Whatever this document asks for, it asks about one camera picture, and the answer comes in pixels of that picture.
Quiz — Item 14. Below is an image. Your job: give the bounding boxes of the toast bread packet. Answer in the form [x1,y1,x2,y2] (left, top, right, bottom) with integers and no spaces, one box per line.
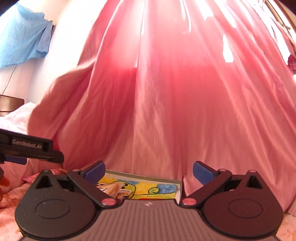
[99,183,131,200]

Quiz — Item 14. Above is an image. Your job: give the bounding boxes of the pink quilt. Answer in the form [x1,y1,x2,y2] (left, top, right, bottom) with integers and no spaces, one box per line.
[1,102,40,194]

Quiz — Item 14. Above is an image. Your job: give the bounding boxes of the dark wooden headboard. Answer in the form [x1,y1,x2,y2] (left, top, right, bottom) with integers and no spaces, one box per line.
[0,95,25,117]

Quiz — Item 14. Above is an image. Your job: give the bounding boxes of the floral pink bedspread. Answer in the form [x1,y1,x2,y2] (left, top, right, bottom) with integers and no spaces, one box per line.
[0,167,296,241]

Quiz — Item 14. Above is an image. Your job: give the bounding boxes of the grey cardboard box lid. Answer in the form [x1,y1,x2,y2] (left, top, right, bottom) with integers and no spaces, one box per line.
[96,170,182,203]

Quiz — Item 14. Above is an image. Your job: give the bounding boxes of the pink curtain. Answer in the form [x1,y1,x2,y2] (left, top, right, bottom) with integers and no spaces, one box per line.
[27,1,295,214]

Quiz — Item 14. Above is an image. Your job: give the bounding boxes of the light blue cloth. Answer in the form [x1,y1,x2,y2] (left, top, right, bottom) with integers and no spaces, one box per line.
[1,3,53,68]

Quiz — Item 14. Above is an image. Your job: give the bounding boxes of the black cable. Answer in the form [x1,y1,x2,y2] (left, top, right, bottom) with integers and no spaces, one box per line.
[0,64,18,99]

